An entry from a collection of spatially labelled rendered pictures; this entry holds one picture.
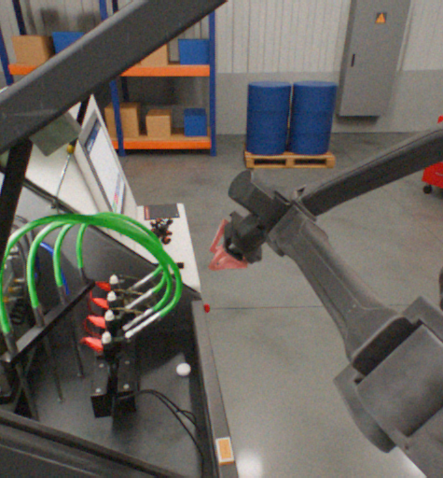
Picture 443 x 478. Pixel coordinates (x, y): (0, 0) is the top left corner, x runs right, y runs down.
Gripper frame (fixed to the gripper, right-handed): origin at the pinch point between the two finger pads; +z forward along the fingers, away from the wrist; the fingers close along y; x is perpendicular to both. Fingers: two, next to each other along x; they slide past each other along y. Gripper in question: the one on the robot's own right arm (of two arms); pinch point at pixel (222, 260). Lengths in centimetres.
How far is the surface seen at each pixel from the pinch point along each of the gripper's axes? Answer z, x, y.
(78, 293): 35.9, 1.5, 18.7
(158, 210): 42, -79, 7
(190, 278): 25.4, -25.1, -8.4
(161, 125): 150, -502, 24
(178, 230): 33, -61, -2
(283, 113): 4, -459, -76
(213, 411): 18.3, 24.4, -18.7
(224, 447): 15.0, 33.9, -19.9
